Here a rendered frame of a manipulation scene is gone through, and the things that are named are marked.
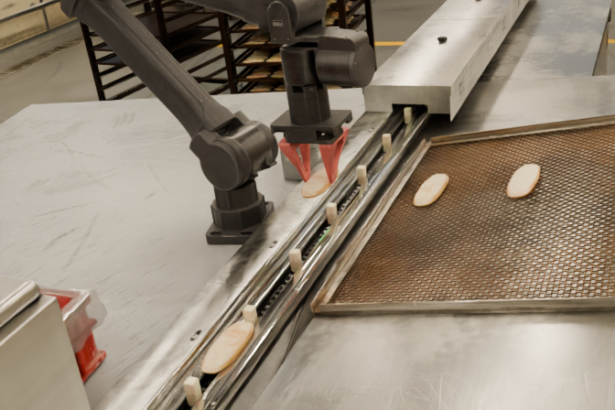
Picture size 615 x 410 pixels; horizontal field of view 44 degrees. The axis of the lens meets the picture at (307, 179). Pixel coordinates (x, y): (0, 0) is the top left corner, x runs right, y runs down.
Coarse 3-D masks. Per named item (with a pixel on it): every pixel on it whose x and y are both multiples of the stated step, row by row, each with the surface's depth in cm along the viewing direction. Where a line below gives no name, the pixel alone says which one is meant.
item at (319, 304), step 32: (512, 128) 122; (544, 128) 120; (576, 128) 117; (608, 128) 114; (416, 160) 123; (448, 160) 120; (480, 160) 117; (544, 160) 110; (576, 160) 107; (608, 192) 96; (384, 224) 106; (448, 224) 100; (480, 224) 98; (512, 224) 95; (608, 224) 89; (352, 256) 99; (384, 256) 97; (416, 256) 94; (480, 256) 90; (544, 256) 86; (576, 256) 84; (320, 288) 91; (352, 288) 92; (384, 288) 90; (416, 288) 88; (448, 288) 86; (512, 288) 82; (608, 288) 77
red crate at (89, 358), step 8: (88, 344) 94; (80, 352) 92; (88, 352) 94; (96, 352) 96; (104, 352) 96; (80, 360) 91; (88, 360) 94; (96, 360) 95; (80, 368) 92; (88, 368) 94; (88, 376) 93
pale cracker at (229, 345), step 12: (240, 324) 94; (252, 324) 94; (228, 336) 92; (240, 336) 91; (216, 348) 90; (228, 348) 89; (240, 348) 90; (204, 360) 88; (216, 360) 88; (228, 360) 88; (216, 372) 87
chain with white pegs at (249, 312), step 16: (416, 112) 158; (400, 128) 150; (384, 144) 141; (352, 192) 127; (336, 208) 118; (304, 256) 110; (256, 320) 96; (192, 384) 83; (208, 384) 87; (192, 400) 84
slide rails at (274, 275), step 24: (336, 192) 126; (360, 192) 125; (288, 264) 107; (264, 288) 102; (288, 288) 101; (240, 312) 98; (264, 312) 97; (216, 336) 94; (216, 384) 85; (168, 408) 83; (192, 408) 82
